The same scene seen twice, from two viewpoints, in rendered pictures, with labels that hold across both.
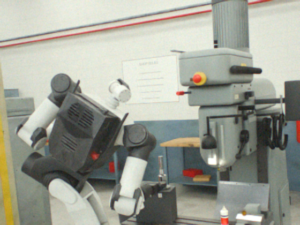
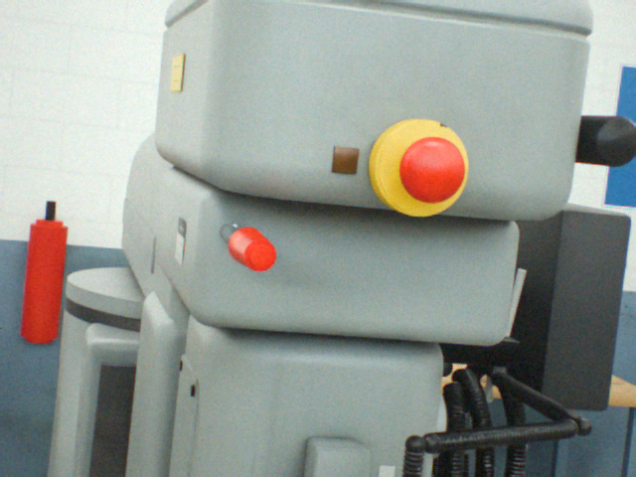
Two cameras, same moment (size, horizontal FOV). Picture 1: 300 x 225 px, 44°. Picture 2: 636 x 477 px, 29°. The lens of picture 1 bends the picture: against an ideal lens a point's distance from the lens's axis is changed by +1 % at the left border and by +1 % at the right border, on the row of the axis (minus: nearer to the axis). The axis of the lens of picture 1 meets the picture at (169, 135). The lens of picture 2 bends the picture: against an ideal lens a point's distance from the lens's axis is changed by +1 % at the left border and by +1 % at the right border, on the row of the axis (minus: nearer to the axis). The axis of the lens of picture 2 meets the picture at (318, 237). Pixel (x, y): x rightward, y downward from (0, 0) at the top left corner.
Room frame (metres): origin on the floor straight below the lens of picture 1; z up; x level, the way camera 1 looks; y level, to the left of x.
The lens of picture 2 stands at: (1.15, 0.39, 1.77)
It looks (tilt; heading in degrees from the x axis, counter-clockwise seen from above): 5 degrees down; 319
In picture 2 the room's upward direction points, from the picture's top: 6 degrees clockwise
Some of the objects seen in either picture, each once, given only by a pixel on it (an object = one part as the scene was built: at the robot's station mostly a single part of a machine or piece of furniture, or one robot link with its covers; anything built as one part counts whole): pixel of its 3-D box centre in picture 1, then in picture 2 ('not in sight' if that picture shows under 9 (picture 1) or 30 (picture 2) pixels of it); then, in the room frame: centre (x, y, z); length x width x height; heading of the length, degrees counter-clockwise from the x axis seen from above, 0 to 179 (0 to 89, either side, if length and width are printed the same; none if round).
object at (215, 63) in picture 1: (217, 68); (338, 91); (1.90, -0.27, 1.81); 0.47 x 0.26 x 0.16; 152
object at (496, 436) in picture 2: (227, 116); (511, 434); (1.68, -0.27, 1.58); 0.17 x 0.01 x 0.01; 89
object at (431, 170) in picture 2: (197, 78); (429, 169); (1.67, -0.14, 1.76); 0.04 x 0.03 x 0.04; 62
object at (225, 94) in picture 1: (220, 94); (315, 244); (1.93, -0.28, 1.68); 0.34 x 0.24 x 0.10; 152
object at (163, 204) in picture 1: (156, 202); not in sight; (2.09, 0.11, 1.07); 0.22 x 0.12 x 0.20; 73
